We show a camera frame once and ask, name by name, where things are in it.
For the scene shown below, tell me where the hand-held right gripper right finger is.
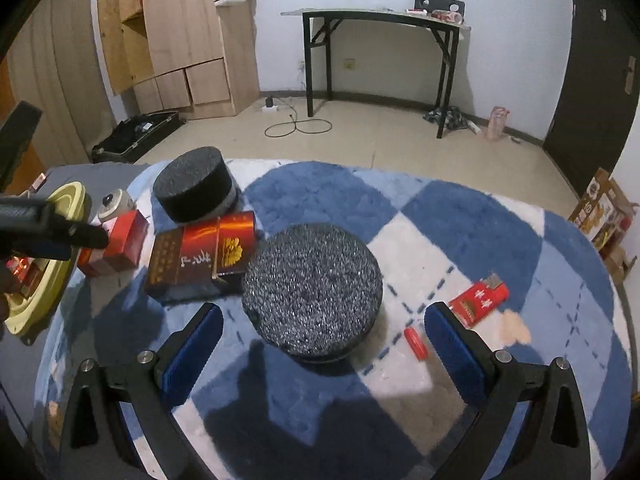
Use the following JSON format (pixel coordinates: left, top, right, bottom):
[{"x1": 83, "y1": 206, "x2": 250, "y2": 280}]
[{"x1": 423, "y1": 301, "x2": 595, "y2": 480}]

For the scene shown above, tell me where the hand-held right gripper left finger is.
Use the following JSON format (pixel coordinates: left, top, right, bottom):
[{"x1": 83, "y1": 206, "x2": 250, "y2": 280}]
[{"x1": 56, "y1": 301, "x2": 225, "y2": 480}]

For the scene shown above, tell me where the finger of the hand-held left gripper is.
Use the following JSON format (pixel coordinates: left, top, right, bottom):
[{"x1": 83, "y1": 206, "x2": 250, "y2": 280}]
[
  {"x1": 0, "y1": 101, "x2": 44, "y2": 193},
  {"x1": 0, "y1": 195, "x2": 110, "y2": 262}
]

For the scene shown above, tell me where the pale yellow plastic basin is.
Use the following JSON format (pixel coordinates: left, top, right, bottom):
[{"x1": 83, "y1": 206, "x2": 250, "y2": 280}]
[{"x1": 0, "y1": 180, "x2": 94, "y2": 347}]

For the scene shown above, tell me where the red and white cigarette pack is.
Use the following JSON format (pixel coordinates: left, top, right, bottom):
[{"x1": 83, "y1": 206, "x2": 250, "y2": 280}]
[{"x1": 76, "y1": 210, "x2": 150, "y2": 278}]

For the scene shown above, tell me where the small red cap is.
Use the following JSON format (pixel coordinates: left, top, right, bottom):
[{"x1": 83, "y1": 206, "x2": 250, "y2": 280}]
[{"x1": 403, "y1": 327, "x2": 427, "y2": 361}]

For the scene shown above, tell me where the dark red cigarette box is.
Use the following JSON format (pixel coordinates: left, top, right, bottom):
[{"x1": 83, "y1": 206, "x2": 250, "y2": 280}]
[{"x1": 144, "y1": 227, "x2": 243, "y2": 304}]

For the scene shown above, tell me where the shiny red cigarette box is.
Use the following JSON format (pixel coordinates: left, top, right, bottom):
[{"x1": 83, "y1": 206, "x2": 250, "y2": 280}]
[{"x1": 214, "y1": 211, "x2": 258, "y2": 279}]

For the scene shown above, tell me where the black foam cylinder grey stripe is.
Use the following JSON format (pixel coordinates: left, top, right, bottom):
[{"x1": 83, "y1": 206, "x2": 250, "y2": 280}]
[
  {"x1": 241, "y1": 222, "x2": 385, "y2": 365},
  {"x1": 152, "y1": 146, "x2": 240, "y2": 224}
]

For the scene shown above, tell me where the beige panelled wardrobe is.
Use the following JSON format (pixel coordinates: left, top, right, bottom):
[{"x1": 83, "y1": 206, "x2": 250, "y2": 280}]
[{"x1": 7, "y1": 0, "x2": 118, "y2": 166}]

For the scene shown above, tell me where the black suitcase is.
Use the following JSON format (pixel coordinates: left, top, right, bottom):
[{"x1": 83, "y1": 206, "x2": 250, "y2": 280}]
[{"x1": 91, "y1": 110, "x2": 181, "y2": 164}]

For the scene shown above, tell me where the blue white checkered blanket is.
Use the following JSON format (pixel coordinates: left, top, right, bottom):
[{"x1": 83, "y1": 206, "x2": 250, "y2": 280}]
[{"x1": 35, "y1": 159, "x2": 635, "y2": 480}]

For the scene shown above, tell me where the light wood cabinet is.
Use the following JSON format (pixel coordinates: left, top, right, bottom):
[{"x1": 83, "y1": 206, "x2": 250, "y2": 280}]
[{"x1": 96, "y1": 0, "x2": 261, "y2": 122}]

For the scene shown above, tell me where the printed cardboard box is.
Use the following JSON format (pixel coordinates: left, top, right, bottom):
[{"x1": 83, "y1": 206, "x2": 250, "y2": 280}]
[{"x1": 567, "y1": 167, "x2": 640, "y2": 281}]

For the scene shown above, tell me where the clear plastic bottle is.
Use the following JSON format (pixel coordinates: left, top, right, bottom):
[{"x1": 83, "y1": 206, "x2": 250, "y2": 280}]
[{"x1": 485, "y1": 106, "x2": 512, "y2": 142}]

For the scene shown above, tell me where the dark cloth pile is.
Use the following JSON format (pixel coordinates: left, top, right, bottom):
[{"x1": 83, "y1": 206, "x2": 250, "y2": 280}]
[{"x1": 422, "y1": 106, "x2": 471, "y2": 132}]

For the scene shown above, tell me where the dark brown door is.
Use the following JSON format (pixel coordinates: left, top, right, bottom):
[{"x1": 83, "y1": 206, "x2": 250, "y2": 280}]
[{"x1": 542, "y1": 0, "x2": 640, "y2": 198}]

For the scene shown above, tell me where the black folding table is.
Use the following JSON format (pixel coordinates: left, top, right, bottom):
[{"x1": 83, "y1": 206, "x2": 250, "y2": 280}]
[{"x1": 281, "y1": 7, "x2": 472, "y2": 139}]

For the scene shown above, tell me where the black cable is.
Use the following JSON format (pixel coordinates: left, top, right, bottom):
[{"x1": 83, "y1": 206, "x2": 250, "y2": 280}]
[{"x1": 264, "y1": 105, "x2": 333, "y2": 139}]

